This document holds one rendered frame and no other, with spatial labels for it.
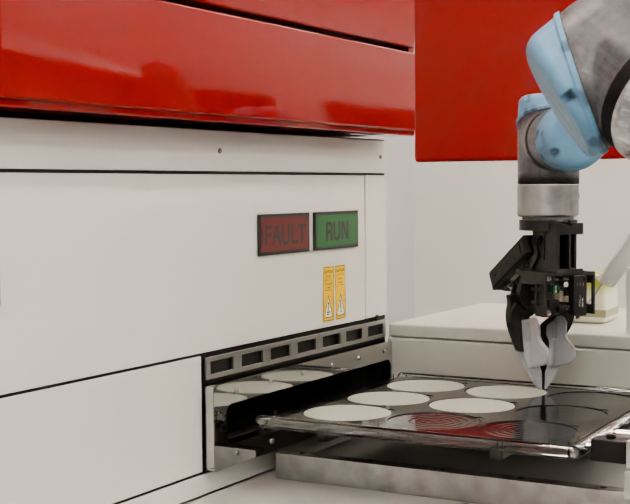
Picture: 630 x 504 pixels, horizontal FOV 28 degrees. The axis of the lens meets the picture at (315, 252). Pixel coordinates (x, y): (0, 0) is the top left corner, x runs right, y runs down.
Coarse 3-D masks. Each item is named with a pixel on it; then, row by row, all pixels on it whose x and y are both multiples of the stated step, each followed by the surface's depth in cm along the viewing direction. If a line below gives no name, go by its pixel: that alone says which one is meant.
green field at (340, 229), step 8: (320, 216) 157; (328, 216) 159; (336, 216) 161; (344, 216) 163; (352, 216) 165; (320, 224) 157; (328, 224) 159; (336, 224) 161; (344, 224) 163; (352, 224) 165; (320, 232) 157; (328, 232) 159; (336, 232) 161; (344, 232) 163; (352, 232) 165; (320, 240) 158; (328, 240) 159; (336, 240) 161; (344, 240) 163; (352, 240) 165
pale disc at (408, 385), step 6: (390, 384) 162; (396, 384) 162; (402, 384) 162; (408, 384) 162; (414, 384) 162; (420, 384) 162; (426, 384) 162; (432, 384) 162; (438, 384) 162; (444, 384) 162; (450, 384) 162; (456, 384) 162; (462, 384) 162; (402, 390) 157; (408, 390) 157; (414, 390) 157; (420, 390) 157; (426, 390) 157; (432, 390) 157; (438, 390) 157; (444, 390) 157; (450, 390) 157
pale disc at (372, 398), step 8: (368, 392) 156; (376, 392) 156; (384, 392) 156; (392, 392) 156; (400, 392) 156; (352, 400) 150; (360, 400) 150; (368, 400) 150; (376, 400) 150; (384, 400) 150; (392, 400) 150; (400, 400) 150; (408, 400) 150; (416, 400) 150; (424, 400) 150
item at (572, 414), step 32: (384, 384) 162; (480, 384) 161; (512, 384) 161; (288, 416) 140; (416, 416) 140; (448, 416) 140; (480, 416) 139; (512, 416) 139; (544, 416) 139; (576, 416) 139; (608, 416) 138
